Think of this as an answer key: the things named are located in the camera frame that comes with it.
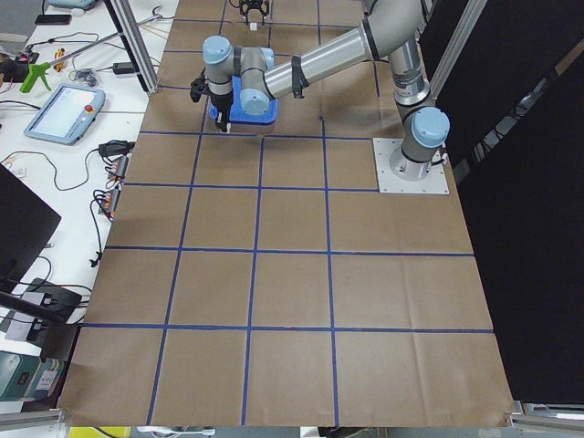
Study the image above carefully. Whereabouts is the right aluminium frame post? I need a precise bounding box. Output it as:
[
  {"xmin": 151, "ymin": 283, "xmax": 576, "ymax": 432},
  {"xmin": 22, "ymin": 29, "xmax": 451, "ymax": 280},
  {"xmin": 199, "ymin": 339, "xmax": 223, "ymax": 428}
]
[{"xmin": 431, "ymin": 0, "xmax": 488, "ymax": 99}]

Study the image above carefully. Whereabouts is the black monitor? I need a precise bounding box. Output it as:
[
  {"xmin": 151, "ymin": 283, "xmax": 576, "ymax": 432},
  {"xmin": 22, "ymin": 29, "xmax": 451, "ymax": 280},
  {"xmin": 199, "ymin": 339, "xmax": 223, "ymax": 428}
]
[{"xmin": 1, "ymin": 168, "xmax": 64, "ymax": 323}]

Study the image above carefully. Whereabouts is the blue plastic tray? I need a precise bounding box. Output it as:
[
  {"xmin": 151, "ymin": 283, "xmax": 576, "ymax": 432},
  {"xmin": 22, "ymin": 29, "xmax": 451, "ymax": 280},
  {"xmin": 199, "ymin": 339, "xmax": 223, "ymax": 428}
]
[{"xmin": 208, "ymin": 77, "xmax": 277, "ymax": 129}]

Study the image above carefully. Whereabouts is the brown paper table cover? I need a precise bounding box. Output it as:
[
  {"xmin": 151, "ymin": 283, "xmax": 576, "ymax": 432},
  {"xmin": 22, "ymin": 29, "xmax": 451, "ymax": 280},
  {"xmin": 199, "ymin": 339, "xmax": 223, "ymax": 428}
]
[{"xmin": 59, "ymin": 1, "xmax": 513, "ymax": 427}]

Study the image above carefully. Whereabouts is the wooden chopsticks pair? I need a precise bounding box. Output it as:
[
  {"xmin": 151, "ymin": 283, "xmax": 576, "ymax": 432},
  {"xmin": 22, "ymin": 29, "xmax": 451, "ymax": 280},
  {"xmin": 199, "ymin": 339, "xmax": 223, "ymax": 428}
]
[{"xmin": 139, "ymin": 23, "xmax": 170, "ymax": 40}]

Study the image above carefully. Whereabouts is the black power adapter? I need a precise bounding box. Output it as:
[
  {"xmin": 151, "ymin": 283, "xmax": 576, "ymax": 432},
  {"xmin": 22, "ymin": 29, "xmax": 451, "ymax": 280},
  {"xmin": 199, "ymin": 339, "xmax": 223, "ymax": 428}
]
[{"xmin": 111, "ymin": 62, "xmax": 136, "ymax": 76}]

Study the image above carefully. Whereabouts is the aluminium frame post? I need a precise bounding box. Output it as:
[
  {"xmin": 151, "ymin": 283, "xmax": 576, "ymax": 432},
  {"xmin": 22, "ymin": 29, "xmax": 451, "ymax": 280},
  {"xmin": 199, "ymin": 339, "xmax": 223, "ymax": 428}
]
[
  {"xmin": 431, "ymin": 0, "xmax": 488, "ymax": 99},
  {"xmin": 104, "ymin": 0, "xmax": 159, "ymax": 95}
]

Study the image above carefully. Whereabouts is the blue teach pendant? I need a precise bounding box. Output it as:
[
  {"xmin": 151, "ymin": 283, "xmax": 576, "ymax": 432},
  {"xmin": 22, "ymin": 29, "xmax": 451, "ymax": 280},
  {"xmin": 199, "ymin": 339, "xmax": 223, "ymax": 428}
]
[{"xmin": 23, "ymin": 83, "xmax": 106, "ymax": 145}]

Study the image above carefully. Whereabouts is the black smartphone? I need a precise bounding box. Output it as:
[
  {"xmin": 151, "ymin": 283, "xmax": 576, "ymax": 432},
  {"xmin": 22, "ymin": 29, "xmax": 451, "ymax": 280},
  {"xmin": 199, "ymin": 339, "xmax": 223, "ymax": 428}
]
[{"xmin": 35, "ymin": 14, "xmax": 72, "ymax": 26}]

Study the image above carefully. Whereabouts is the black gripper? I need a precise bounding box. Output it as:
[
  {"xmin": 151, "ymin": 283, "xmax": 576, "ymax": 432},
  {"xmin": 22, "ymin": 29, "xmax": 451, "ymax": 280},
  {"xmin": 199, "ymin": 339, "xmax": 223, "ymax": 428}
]
[
  {"xmin": 230, "ymin": 0, "xmax": 270, "ymax": 18},
  {"xmin": 190, "ymin": 75, "xmax": 234, "ymax": 132}
]

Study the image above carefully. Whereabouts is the green handled reacher grabber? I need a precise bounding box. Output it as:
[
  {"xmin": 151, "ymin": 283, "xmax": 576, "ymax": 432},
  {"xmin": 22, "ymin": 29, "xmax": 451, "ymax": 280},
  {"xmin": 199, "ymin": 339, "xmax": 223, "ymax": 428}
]
[{"xmin": 19, "ymin": 6, "xmax": 174, "ymax": 93}]

